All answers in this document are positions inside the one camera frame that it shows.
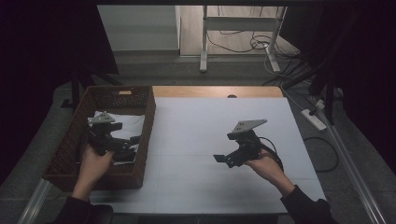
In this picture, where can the black stand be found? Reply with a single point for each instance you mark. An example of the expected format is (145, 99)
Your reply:
(325, 77)
(77, 84)

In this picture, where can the person's right hand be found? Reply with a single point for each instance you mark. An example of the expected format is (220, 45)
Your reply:
(264, 166)

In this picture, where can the brown woven basket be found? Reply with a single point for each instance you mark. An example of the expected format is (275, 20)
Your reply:
(77, 146)

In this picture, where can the aluminium rail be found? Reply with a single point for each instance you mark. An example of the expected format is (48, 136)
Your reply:
(355, 174)
(34, 202)

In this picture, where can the person's left hand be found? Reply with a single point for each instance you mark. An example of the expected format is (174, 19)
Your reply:
(91, 168)

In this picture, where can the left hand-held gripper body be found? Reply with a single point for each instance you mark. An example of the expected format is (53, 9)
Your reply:
(104, 137)

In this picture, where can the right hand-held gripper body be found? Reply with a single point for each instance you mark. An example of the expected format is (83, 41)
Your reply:
(246, 143)

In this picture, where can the wooden table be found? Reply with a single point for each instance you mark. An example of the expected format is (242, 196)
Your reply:
(202, 91)

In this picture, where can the white table cover sheet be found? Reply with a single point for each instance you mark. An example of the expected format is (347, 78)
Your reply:
(202, 130)

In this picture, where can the white metal desk frame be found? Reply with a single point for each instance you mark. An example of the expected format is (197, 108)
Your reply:
(239, 23)

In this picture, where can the white cabinet panel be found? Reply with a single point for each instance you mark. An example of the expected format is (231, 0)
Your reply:
(140, 28)

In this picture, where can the white power strip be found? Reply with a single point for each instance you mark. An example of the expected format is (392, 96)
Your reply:
(313, 119)

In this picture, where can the tan basket label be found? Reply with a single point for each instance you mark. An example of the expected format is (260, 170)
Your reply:
(124, 92)

